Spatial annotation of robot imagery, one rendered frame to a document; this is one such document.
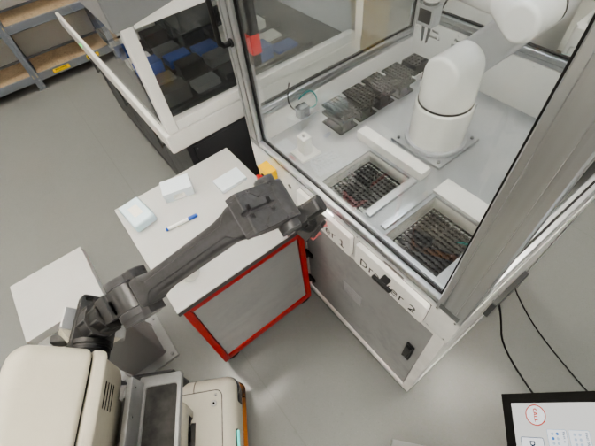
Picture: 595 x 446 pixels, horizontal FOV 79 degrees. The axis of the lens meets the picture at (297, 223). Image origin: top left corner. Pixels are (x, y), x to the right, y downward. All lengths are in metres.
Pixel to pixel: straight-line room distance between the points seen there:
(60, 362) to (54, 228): 2.38
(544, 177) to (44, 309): 1.55
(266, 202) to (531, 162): 0.42
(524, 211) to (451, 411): 1.44
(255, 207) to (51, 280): 1.20
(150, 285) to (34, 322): 0.91
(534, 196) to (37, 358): 0.82
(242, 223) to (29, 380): 0.40
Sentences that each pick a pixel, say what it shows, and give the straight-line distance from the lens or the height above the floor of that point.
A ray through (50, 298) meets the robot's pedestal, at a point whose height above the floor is 0.76.
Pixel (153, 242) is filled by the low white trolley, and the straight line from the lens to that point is 1.56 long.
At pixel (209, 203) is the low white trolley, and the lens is 1.59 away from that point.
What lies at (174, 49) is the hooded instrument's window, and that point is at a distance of 1.64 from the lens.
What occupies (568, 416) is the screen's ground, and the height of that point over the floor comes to 1.06.
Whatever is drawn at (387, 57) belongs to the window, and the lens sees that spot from 0.75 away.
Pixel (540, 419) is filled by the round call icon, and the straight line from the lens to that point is 1.00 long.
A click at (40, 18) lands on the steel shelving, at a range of 4.48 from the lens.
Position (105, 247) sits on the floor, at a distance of 2.73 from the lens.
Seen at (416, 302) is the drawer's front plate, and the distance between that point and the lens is 1.12.
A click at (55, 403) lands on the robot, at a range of 0.71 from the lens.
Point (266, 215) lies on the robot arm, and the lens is 0.60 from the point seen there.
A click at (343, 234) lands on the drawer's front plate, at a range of 1.21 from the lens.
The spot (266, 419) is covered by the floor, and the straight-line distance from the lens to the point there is 1.96.
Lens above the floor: 1.92
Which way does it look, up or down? 54 degrees down
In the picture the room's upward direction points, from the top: 8 degrees counter-clockwise
